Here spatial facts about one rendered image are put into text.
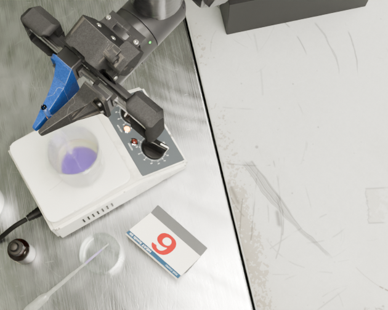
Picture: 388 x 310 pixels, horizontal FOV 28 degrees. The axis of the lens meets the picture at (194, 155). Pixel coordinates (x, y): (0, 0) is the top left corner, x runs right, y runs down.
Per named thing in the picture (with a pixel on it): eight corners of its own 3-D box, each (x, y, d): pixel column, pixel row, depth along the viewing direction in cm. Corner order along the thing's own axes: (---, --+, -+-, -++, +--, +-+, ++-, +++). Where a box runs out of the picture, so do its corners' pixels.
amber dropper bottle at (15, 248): (34, 240, 104) (23, 232, 97) (37, 262, 103) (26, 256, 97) (12, 245, 104) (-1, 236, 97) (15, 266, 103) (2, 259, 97)
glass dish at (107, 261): (126, 269, 103) (125, 267, 101) (86, 280, 103) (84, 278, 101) (116, 230, 105) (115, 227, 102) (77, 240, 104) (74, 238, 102)
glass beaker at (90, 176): (83, 132, 99) (73, 111, 91) (117, 165, 98) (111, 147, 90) (43, 170, 98) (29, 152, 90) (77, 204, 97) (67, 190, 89)
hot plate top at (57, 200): (89, 102, 101) (88, 100, 100) (134, 179, 98) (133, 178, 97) (7, 147, 99) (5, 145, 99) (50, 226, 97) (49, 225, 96)
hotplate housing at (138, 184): (143, 91, 110) (138, 71, 102) (189, 168, 107) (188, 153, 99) (2, 168, 107) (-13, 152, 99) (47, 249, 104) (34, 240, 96)
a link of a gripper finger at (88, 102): (87, 95, 85) (80, 75, 79) (111, 116, 84) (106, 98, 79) (43, 141, 84) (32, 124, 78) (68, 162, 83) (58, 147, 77)
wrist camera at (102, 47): (105, 13, 82) (96, -14, 76) (154, 58, 81) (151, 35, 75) (64, 51, 81) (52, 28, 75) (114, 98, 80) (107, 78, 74)
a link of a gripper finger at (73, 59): (71, 54, 85) (65, 39, 81) (132, 106, 83) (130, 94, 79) (58, 67, 84) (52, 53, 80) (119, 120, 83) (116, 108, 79)
